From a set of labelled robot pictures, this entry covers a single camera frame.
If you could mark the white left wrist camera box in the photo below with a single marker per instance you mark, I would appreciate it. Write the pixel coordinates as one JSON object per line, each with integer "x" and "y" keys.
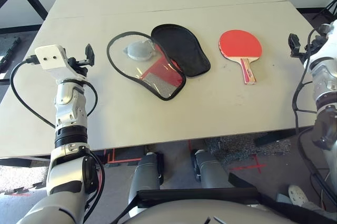
{"x": 51, "y": 59}

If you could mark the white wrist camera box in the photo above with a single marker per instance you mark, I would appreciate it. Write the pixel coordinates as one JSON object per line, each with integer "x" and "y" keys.
{"x": 51, "y": 59}
{"x": 329, "y": 50}

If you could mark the grey robot torso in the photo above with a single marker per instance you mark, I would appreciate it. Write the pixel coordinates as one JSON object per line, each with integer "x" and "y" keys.
{"x": 197, "y": 213}

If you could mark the pale speckled floor mat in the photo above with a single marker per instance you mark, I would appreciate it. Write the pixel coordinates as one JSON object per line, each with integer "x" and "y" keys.
{"x": 21, "y": 179}

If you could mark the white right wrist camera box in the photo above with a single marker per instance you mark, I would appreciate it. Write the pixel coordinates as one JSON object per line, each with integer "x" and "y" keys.
{"x": 329, "y": 50}

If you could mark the black harness bar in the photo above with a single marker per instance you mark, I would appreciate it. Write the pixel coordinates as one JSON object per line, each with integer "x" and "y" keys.
{"x": 197, "y": 195}

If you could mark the grey robot leg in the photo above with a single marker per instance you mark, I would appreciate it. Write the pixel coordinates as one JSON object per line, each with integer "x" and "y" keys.
{"x": 210, "y": 171}
{"x": 144, "y": 174}

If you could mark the grey fluffy pom-pom zipper pull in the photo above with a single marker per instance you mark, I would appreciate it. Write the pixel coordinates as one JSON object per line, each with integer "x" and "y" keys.
{"x": 138, "y": 51}

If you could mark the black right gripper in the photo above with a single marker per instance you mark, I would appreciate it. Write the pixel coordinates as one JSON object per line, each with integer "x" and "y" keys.
{"x": 297, "y": 53}

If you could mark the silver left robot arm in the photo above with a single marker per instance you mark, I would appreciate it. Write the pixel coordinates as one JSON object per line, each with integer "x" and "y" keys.
{"x": 69, "y": 108}

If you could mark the grey speckled floor mat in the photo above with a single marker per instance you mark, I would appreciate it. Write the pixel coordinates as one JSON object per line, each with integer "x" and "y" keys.
{"x": 237, "y": 150}

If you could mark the grey robot right leg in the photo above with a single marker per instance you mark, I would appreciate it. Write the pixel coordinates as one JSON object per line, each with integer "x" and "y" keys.
{"x": 210, "y": 171}

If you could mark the red ping-pong paddle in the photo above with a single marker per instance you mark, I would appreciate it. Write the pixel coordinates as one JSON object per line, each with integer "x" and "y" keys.
{"x": 239, "y": 43}

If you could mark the black table rail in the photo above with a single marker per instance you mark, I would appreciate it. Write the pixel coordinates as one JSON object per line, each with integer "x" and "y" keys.
{"x": 23, "y": 161}

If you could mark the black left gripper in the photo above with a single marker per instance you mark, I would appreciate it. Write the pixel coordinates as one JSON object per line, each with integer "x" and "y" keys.
{"x": 80, "y": 69}

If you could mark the red black paddle case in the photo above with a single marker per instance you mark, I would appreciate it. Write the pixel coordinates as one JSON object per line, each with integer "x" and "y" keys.
{"x": 184, "y": 50}

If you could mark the black foam floor mats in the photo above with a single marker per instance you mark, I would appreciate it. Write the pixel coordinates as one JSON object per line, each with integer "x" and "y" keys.
{"x": 8, "y": 50}

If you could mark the grey robot left leg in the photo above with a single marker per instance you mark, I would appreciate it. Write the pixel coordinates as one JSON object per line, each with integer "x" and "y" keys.
{"x": 144, "y": 174}

